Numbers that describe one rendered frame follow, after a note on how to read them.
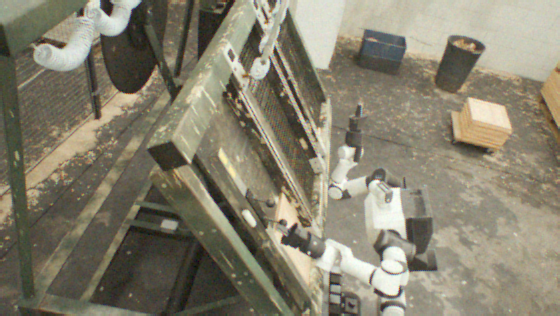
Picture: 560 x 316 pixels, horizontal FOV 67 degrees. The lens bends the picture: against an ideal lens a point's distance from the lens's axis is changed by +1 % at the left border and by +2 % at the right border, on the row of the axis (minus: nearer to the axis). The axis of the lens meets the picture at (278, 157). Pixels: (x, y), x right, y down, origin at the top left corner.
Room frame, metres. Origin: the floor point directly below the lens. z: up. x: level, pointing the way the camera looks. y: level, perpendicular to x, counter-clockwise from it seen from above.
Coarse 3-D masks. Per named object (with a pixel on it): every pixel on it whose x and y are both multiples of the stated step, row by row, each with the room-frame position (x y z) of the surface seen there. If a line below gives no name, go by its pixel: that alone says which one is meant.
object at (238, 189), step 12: (216, 156) 1.16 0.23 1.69; (216, 168) 1.16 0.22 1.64; (228, 168) 1.18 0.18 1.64; (228, 180) 1.16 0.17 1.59; (240, 180) 1.20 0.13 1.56; (240, 192) 1.16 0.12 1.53; (240, 204) 1.16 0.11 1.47; (252, 216) 1.16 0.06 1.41; (264, 228) 1.16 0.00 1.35; (264, 240) 1.16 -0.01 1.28; (276, 240) 1.19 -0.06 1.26; (276, 252) 1.16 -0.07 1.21; (288, 264) 1.17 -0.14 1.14; (288, 276) 1.16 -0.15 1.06; (300, 276) 1.20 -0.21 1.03; (300, 288) 1.16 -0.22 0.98
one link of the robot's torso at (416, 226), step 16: (400, 192) 1.54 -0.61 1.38; (416, 192) 1.53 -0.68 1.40; (368, 208) 1.47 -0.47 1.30; (384, 208) 1.44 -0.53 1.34; (400, 208) 1.43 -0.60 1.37; (416, 208) 1.43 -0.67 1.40; (368, 224) 1.37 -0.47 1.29; (384, 224) 1.35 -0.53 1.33; (400, 224) 1.34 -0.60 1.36; (416, 224) 1.37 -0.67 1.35; (432, 224) 1.37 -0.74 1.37; (368, 240) 1.36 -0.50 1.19; (416, 240) 1.37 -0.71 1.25
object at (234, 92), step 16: (240, 64) 1.59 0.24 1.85; (240, 80) 1.52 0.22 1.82; (224, 96) 1.53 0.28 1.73; (240, 96) 1.53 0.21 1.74; (240, 112) 1.53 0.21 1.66; (256, 128) 1.53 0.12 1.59; (256, 144) 1.53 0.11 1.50; (272, 144) 1.58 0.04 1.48; (272, 160) 1.53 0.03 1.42; (272, 176) 1.53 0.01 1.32; (288, 176) 1.57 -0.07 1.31; (288, 192) 1.53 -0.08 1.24; (304, 208) 1.55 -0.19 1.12; (304, 224) 1.53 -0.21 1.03
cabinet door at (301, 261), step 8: (280, 200) 1.47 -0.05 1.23; (280, 208) 1.41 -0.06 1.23; (288, 208) 1.49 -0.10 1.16; (280, 216) 1.37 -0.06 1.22; (288, 216) 1.45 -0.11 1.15; (296, 216) 1.52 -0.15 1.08; (288, 224) 1.41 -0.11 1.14; (280, 240) 1.25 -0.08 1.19; (288, 248) 1.28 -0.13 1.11; (296, 256) 1.31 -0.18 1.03; (304, 256) 1.38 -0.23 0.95; (296, 264) 1.26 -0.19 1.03; (304, 264) 1.33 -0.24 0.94; (304, 272) 1.29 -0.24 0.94
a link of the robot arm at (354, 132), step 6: (354, 114) 1.83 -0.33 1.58; (348, 120) 1.78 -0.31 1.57; (354, 120) 1.75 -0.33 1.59; (360, 120) 1.77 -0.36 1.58; (348, 126) 1.77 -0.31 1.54; (354, 126) 1.76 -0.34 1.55; (360, 126) 1.78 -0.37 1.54; (348, 132) 1.76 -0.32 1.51; (354, 132) 1.76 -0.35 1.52; (360, 132) 1.77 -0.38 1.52; (348, 138) 1.75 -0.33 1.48; (354, 138) 1.74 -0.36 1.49; (360, 138) 1.75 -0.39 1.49
